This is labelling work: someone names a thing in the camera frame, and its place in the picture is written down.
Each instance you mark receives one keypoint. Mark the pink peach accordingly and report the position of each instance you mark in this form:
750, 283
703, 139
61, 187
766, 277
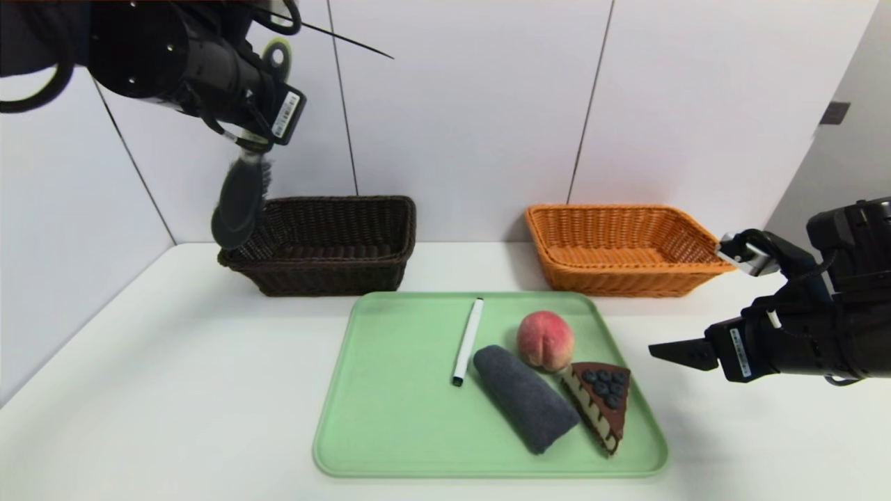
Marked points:
546, 341

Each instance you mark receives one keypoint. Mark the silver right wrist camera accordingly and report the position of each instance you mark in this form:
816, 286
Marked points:
746, 254

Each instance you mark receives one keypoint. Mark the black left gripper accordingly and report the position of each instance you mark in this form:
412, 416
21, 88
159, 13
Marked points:
286, 115

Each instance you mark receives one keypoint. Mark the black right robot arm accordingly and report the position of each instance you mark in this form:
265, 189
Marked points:
860, 278

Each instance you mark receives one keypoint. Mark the white marker pen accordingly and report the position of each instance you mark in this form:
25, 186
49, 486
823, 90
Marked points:
468, 341

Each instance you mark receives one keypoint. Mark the chocolate blueberry cake slice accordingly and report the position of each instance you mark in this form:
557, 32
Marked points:
607, 402

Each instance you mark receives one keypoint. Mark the small black wall fixture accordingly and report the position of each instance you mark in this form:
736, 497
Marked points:
834, 113

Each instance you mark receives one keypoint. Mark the orange and black left arm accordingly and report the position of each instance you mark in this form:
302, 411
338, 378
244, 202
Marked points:
153, 49

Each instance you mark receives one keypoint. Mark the dark grey towel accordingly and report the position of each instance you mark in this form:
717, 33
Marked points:
525, 400

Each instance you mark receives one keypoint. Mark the light green plastic tray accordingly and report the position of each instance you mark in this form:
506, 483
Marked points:
404, 417

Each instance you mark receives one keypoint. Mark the orange wicker basket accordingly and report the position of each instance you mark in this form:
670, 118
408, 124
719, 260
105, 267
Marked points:
626, 278

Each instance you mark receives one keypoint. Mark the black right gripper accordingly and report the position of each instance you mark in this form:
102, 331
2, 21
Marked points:
737, 352

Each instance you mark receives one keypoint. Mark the dark brown wicker basket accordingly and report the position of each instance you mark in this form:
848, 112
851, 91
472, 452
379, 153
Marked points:
327, 278

